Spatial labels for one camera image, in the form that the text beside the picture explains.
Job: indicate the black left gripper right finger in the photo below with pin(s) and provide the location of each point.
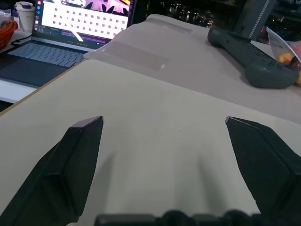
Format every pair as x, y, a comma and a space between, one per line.
265, 164

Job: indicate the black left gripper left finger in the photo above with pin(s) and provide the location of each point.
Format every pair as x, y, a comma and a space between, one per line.
58, 174

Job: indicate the dark grey handheld controller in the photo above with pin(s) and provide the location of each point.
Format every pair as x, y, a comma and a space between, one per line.
254, 58

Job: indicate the clear plastic bag of fruit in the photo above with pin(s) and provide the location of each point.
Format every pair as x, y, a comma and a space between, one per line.
287, 51

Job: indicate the open grey laptop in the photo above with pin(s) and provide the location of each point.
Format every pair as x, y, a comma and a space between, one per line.
58, 40

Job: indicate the white table cover sheet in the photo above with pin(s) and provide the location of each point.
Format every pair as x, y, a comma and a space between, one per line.
164, 47

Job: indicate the white paper cup with lid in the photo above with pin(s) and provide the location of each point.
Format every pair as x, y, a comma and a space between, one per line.
24, 15

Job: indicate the grey metal post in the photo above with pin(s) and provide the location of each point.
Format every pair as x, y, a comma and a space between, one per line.
254, 16

